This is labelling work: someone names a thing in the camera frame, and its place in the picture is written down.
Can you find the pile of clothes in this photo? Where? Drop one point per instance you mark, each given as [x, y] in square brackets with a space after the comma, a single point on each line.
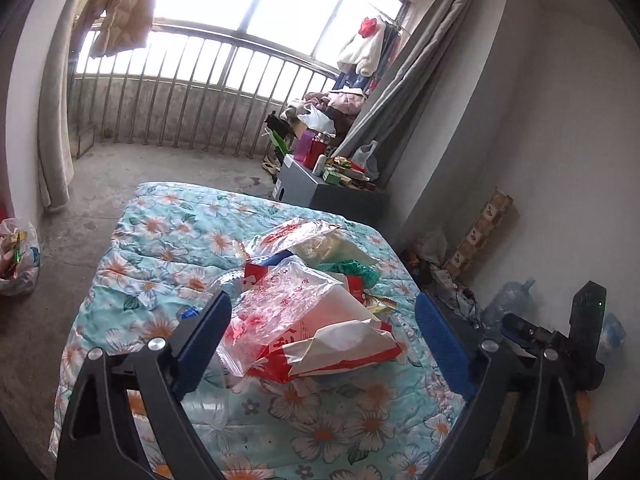
[340, 105]

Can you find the clear plastic bottle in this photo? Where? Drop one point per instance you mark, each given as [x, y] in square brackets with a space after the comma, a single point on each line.
[227, 285]
[207, 407]

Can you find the small blue carton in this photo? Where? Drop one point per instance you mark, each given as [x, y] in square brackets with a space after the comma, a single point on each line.
[277, 258]

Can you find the patterned paper roll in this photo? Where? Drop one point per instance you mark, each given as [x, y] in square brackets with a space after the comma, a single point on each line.
[482, 235]

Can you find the small red white box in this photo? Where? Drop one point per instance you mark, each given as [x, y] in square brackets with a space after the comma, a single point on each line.
[355, 287]

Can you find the white red wrapper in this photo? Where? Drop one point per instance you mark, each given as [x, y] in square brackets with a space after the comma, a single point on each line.
[345, 347]

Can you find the floral turquoise blanket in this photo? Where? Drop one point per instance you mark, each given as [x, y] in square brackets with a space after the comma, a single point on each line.
[165, 240]

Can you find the metal balcony railing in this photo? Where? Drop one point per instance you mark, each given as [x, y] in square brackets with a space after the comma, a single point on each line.
[200, 90]

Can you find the beige curtain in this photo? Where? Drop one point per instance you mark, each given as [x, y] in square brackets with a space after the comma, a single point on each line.
[55, 110]

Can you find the clear plastic bag red print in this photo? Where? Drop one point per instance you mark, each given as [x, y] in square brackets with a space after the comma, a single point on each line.
[280, 300]
[285, 235]

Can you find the green paper bag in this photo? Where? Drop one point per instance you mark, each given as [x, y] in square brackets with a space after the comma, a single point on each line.
[281, 142]

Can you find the large blue water jug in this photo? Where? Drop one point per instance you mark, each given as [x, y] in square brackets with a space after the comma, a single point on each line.
[510, 305]

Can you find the translucent white floor bag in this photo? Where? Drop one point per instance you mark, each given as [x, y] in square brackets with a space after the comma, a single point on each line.
[434, 249]

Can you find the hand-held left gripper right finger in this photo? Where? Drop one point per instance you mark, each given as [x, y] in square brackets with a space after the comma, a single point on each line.
[442, 345]

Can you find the white plastic bag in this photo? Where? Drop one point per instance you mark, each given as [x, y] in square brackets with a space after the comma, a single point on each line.
[317, 120]
[325, 247]

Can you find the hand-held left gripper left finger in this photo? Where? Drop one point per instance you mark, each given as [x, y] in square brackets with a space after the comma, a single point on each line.
[202, 345]

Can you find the red bottle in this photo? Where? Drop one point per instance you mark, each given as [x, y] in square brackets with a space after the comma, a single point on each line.
[315, 152]

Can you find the pink box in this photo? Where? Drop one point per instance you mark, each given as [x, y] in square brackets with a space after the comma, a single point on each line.
[302, 145]

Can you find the white printed paper sheet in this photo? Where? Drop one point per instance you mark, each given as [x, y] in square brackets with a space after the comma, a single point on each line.
[444, 277]

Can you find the bag of colourful wrappers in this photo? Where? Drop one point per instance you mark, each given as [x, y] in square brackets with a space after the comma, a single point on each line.
[20, 260]

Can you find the green plastic bag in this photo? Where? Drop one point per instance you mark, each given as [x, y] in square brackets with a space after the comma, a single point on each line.
[355, 270]

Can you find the white hanging jacket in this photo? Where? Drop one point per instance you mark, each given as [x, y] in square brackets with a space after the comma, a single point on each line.
[362, 50]

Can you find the small green box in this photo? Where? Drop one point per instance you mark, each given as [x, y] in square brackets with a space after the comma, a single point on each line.
[331, 176]

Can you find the gold snack packet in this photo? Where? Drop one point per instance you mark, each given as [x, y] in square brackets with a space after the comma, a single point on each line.
[380, 305]

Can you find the grey cabinet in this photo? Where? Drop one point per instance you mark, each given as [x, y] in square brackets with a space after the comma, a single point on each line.
[320, 195]

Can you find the beige puffer jacket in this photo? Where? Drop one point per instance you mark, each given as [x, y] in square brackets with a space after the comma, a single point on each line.
[125, 5]

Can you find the window frame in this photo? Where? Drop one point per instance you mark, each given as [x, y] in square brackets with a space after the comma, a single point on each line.
[330, 15]

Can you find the grey curtain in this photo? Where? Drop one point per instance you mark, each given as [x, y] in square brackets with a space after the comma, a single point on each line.
[415, 60]

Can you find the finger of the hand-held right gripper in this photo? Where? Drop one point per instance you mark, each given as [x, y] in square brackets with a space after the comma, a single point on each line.
[520, 332]

